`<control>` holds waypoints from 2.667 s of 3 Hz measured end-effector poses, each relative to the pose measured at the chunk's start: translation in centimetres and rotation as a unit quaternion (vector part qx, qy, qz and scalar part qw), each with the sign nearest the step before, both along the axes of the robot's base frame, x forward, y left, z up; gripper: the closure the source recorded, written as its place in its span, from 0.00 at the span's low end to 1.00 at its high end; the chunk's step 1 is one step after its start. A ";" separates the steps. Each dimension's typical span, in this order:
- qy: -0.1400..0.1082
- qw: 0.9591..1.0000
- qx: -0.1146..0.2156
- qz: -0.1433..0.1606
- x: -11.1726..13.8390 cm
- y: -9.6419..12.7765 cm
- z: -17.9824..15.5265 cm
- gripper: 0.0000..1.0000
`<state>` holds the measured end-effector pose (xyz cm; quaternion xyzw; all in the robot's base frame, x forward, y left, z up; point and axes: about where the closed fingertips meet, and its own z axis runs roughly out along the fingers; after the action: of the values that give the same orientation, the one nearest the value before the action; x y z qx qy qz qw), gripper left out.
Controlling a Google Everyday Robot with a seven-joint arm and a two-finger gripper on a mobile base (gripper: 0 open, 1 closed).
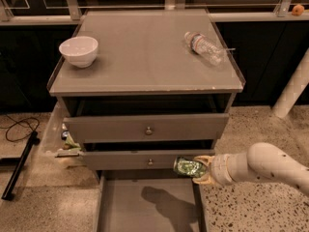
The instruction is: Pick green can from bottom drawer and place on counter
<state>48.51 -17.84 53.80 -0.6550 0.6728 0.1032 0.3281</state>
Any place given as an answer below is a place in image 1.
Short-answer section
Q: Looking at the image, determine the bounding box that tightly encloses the clear plastic storage bin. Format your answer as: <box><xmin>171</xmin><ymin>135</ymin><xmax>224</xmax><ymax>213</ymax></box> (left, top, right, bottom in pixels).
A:
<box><xmin>39</xmin><ymin>103</ymin><xmax>84</xmax><ymax>168</ymax></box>

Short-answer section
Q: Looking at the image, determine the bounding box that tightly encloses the grey middle drawer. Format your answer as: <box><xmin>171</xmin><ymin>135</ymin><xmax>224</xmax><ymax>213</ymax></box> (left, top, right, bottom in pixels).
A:
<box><xmin>80</xmin><ymin>150</ymin><xmax>214</xmax><ymax>170</ymax></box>

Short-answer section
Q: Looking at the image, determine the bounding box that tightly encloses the black metal stand bar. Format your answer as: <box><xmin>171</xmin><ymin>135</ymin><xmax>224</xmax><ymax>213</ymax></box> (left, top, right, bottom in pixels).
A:
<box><xmin>1</xmin><ymin>130</ymin><xmax>40</xmax><ymax>201</ymax></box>

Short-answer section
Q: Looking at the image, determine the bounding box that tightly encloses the grey bottom drawer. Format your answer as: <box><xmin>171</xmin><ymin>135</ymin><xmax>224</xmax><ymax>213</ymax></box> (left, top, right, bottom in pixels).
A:
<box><xmin>94</xmin><ymin>177</ymin><xmax>209</xmax><ymax>232</ymax></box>

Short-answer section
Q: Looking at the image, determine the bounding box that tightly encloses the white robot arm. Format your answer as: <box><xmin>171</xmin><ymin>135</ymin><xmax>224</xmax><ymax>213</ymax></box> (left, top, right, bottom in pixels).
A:
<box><xmin>192</xmin><ymin>142</ymin><xmax>309</xmax><ymax>196</ymax></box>

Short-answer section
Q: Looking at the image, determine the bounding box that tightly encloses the green soda can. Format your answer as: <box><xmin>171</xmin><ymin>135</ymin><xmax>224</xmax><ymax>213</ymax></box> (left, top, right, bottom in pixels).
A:
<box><xmin>174</xmin><ymin>157</ymin><xmax>208</xmax><ymax>178</ymax></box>

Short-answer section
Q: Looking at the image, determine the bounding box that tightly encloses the white cylindrical post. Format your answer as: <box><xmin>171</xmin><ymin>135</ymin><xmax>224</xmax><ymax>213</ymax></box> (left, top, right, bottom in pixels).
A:
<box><xmin>272</xmin><ymin>48</ymin><xmax>309</xmax><ymax>118</ymax></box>

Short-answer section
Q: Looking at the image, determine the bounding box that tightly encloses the metal railing frame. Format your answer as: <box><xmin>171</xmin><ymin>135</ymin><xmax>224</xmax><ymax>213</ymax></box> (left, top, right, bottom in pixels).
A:
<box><xmin>0</xmin><ymin>0</ymin><xmax>309</xmax><ymax>25</ymax></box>

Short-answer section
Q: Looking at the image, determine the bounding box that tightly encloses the clear plastic water bottle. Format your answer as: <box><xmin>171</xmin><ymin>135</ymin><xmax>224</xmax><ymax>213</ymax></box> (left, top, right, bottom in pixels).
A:
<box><xmin>184</xmin><ymin>32</ymin><xmax>225</xmax><ymax>66</ymax></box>

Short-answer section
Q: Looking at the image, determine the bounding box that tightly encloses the black floor cable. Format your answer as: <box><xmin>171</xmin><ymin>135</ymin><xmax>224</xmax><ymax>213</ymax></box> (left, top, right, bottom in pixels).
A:
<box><xmin>0</xmin><ymin>113</ymin><xmax>41</xmax><ymax>143</ymax></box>

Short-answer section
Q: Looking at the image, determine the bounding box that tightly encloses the white ceramic bowl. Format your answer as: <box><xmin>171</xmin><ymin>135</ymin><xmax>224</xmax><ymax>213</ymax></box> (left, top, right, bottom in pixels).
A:
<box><xmin>59</xmin><ymin>36</ymin><xmax>98</xmax><ymax>68</ymax></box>

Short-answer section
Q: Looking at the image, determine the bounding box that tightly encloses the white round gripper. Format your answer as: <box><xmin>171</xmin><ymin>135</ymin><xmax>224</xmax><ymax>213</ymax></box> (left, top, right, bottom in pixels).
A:
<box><xmin>192</xmin><ymin>154</ymin><xmax>234</xmax><ymax>186</ymax></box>

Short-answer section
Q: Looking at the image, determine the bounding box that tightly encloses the grey drawer cabinet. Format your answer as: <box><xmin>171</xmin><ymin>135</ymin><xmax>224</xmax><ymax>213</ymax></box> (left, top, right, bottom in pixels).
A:
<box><xmin>49</xmin><ymin>10</ymin><xmax>245</xmax><ymax>176</ymax></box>

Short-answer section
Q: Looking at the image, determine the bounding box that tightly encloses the grey drawer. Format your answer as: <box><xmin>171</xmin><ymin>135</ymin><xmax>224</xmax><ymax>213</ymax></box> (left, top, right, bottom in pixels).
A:
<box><xmin>64</xmin><ymin>113</ymin><xmax>229</xmax><ymax>143</ymax></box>
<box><xmin>80</xmin><ymin>150</ymin><xmax>214</xmax><ymax>170</ymax></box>
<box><xmin>94</xmin><ymin>177</ymin><xmax>209</xmax><ymax>232</ymax></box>

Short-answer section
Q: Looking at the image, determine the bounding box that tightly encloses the grey top drawer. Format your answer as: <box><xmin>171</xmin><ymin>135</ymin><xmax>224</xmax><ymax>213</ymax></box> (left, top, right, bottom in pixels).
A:
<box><xmin>64</xmin><ymin>113</ymin><xmax>229</xmax><ymax>143</ymax></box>

